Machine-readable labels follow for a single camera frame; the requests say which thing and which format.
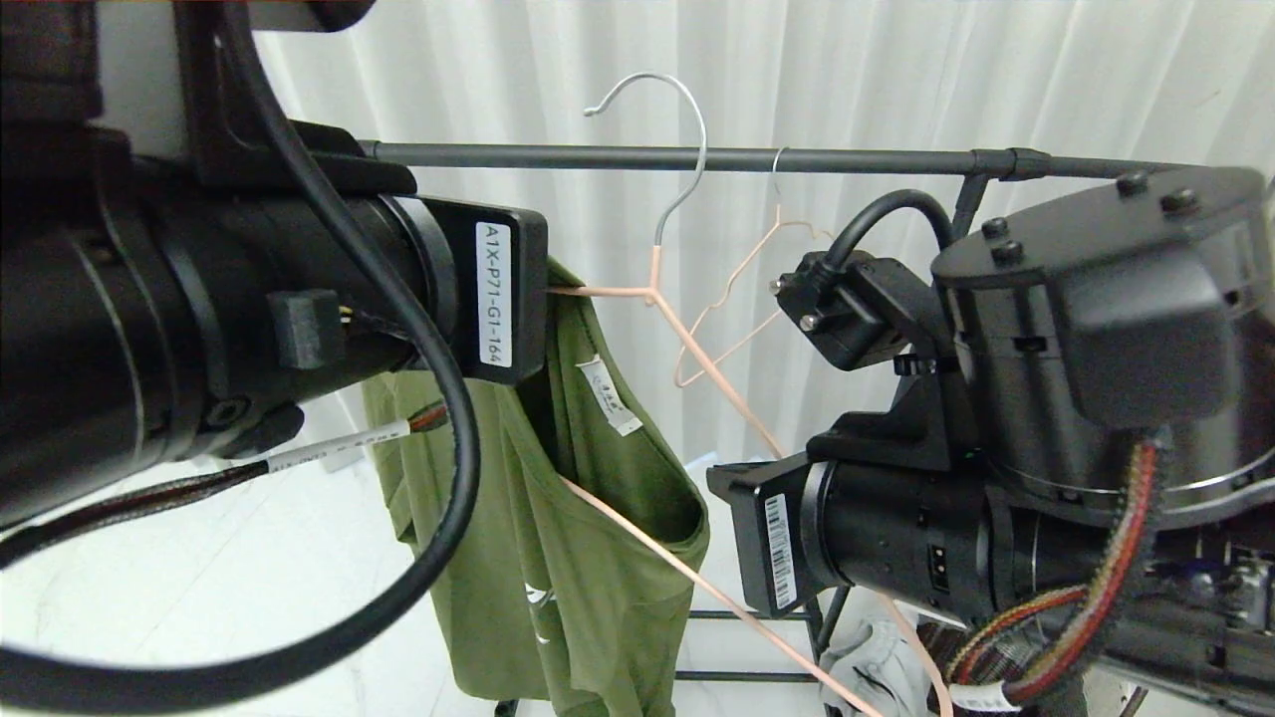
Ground white curtain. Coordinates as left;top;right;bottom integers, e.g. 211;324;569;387
249;0;1275;469

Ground black clothes rack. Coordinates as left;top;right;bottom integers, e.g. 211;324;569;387
359;141;1196;717

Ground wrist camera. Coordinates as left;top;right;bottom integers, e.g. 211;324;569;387
772;249;962;474
174;0;419;197

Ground pink clothes hanger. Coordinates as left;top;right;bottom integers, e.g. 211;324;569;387
548;72;952;717
674;147;843;389

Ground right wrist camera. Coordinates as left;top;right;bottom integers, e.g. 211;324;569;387
772;249;962;474

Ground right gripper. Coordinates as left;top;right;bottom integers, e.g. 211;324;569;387
707;453;1037;620

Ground green t-shirt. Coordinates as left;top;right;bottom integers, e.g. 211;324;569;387
361;257;711;717

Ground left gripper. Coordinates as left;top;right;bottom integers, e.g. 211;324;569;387
0;184;549;524

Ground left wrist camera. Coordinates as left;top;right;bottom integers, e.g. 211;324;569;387
174;0;419;197

